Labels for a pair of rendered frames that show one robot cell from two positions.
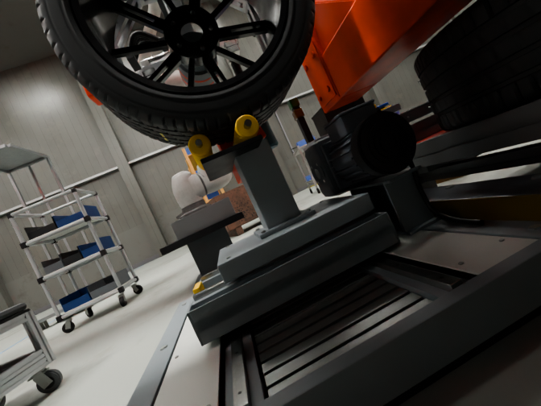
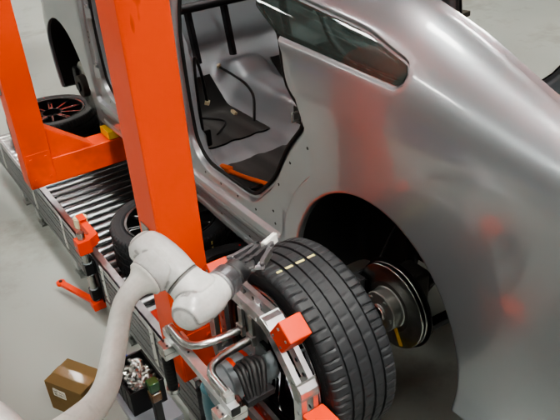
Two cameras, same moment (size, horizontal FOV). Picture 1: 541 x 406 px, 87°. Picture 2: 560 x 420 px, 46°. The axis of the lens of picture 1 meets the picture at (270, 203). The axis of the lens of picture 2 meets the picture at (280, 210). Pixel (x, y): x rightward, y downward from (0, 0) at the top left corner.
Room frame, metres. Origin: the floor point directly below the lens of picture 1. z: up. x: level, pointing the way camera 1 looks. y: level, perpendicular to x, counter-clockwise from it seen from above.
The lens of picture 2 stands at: (1.50, 1.46, 2.35)
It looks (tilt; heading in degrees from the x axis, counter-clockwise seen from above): 31 degrees down; 246
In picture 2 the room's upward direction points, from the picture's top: 4 degrees counter-clockwise
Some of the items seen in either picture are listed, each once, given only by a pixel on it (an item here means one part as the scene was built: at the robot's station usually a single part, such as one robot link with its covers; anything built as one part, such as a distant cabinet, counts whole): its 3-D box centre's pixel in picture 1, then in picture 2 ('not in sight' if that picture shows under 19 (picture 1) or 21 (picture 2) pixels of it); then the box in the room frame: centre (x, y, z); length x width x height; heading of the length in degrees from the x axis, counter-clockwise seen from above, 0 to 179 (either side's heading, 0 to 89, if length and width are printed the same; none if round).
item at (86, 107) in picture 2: not in sight; (54, 123); (1.15, -3.56, 0.39); 0.66 x 0.66 x 0.24
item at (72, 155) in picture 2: not in sight; (88, 139); (1.06, -2.40, 0.69); 0.52 x 0.17 x 0.35; 9
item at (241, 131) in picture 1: (244, 139); not in sight; (0.81, -0.01, 0.49); 0.29 x 0.06 x 0.06; 9
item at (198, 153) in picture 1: (203, 154); not in sight; (0.86, 0.12, 0.51); 0.29 x 0.06 x 0.06; 9
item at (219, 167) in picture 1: (230, 162); not in sight; (0.83, 0.06, 0.45); 0.34 x 0.16 x 0.01; 9
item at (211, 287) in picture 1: (283, 261); not in sight; (0.80, 0.04, 0.13); 0.50 x 0.36 x 0.10; 99
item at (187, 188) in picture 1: (186, 188); not in sight; (1.86, 0.45, 0.58); 0.18 x 0.16 x 0.22; 113
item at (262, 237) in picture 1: (269, 194); not in sight; (0.81, -0.01, 0.32); 0.40 x 0.30 x 0.28; 99
